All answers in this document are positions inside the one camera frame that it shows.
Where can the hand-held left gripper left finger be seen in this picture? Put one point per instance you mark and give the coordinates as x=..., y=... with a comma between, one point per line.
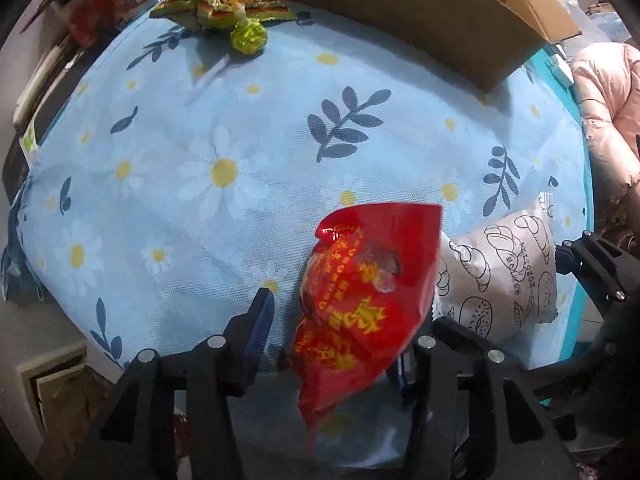
x=257, y=330

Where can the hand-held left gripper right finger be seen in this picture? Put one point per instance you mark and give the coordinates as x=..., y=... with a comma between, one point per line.
x=430, y=360

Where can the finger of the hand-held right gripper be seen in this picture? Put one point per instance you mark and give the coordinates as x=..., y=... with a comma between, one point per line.
x=607, y=347
x=590, y=260

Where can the white bread packet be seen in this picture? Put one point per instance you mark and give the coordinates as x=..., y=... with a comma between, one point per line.
x=500, y=280

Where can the cardboard box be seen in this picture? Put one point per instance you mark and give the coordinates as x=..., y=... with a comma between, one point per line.
x=400, y=15

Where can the pink puffer jacket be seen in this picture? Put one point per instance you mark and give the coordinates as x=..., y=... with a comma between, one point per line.
x=610, y=125

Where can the white charger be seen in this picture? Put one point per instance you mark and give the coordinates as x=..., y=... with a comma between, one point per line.
x=562, y=67

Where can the wooden cabinet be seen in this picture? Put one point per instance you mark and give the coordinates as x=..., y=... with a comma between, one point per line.
x=55, y=395

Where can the blue floral cloth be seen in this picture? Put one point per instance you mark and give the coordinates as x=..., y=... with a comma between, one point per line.
x=200, y=110

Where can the clear plastic bag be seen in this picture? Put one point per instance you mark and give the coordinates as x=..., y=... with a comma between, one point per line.
x=605, y=15

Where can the green lollipop with yellow stick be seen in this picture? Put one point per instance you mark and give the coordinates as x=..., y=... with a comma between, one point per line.
x=248, y=37

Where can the green red snack packet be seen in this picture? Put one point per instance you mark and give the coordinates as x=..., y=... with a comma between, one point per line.
x=210, y=5

